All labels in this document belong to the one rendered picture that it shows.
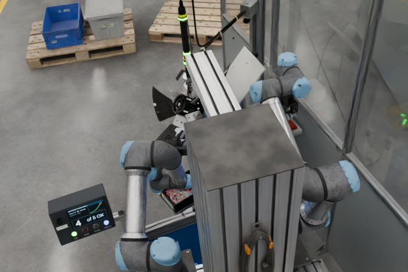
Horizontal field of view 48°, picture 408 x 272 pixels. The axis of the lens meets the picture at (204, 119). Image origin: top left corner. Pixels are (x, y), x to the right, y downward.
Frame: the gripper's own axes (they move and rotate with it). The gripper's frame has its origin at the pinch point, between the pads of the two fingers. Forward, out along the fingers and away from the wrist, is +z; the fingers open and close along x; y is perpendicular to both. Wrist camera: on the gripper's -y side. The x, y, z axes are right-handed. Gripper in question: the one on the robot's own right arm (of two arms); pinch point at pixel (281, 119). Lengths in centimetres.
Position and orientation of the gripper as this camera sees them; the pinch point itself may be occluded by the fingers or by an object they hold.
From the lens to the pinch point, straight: 205.4
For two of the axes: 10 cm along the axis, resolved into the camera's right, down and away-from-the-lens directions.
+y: 3.7, 6.1, -7.0
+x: 9.3, -3.0, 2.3
